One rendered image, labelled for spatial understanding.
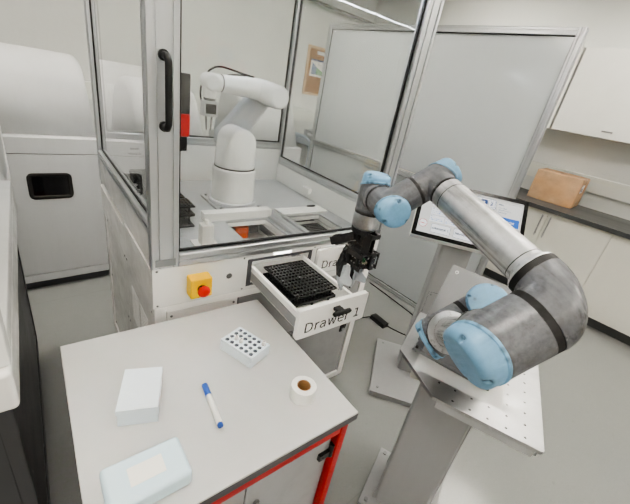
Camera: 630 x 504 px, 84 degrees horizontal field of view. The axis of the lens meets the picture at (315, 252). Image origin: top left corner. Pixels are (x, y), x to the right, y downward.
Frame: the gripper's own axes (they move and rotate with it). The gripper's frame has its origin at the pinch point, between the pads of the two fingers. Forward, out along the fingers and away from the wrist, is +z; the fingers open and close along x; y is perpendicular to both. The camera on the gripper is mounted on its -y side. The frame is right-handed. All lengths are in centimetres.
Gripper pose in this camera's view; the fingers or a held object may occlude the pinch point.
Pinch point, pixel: (344, 283)
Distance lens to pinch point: 108.7
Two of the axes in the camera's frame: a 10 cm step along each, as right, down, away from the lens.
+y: 5.9, 4.4, -6.8
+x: 7.9, -1.3, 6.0
